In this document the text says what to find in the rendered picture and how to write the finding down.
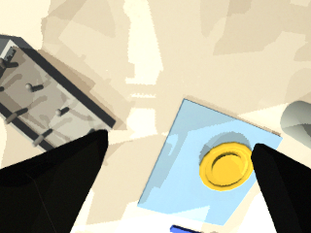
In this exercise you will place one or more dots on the white cylinder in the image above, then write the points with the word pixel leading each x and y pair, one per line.
pixel 296 122

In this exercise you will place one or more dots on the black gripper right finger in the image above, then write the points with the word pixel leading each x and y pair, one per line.
pixel 286 188

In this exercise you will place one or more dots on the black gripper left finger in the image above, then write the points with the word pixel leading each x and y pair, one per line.
pixel 45 194

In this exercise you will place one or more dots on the yellow plate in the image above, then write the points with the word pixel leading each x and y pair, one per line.
pixel 226 166

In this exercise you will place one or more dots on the light blue flat mat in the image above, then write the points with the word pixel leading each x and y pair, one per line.
pixel 174 186

